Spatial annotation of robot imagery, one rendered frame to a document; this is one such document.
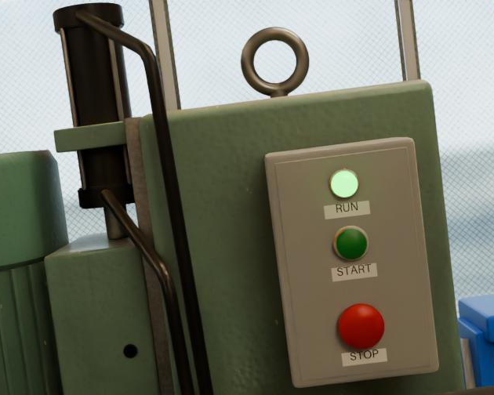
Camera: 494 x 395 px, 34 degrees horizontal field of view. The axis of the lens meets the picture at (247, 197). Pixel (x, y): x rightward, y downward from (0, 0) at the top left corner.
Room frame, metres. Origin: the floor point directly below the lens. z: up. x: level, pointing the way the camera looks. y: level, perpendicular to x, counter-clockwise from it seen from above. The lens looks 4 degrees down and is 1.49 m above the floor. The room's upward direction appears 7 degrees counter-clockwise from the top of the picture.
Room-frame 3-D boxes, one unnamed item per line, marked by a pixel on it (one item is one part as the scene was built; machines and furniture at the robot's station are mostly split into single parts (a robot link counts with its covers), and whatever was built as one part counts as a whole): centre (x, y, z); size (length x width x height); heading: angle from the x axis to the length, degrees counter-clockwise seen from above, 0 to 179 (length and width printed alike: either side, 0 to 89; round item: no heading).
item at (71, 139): (0.71, 0.11, 1.54); 0.08 x 0.08 x 0.17; 89
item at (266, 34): (0.70, -0.04, 1.55); 0.06 x 0.02 x 0.06; 89
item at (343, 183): (0.53, -0.06, 1.46); 0.02 x 0.01 x 0.02; 89
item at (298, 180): (0.56, -0.07, 1.40); 0.10 x 0.06 x 0.16; 89
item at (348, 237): (0.53, -0.06, 1.42); 0.02 x 0.01 x 0.02; 89
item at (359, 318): (0.52, -0.06, 1.36); 0.03 x 0.01 x 0.03; 89
